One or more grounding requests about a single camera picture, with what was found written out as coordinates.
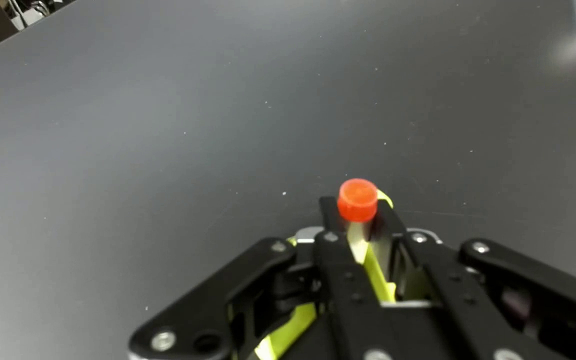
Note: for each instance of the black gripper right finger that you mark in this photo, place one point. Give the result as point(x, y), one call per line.
point(499, 303)

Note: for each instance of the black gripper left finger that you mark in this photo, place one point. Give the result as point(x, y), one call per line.
point(224, 315)

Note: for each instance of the red capped white marker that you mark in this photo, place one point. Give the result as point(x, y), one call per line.
point(357, 204)

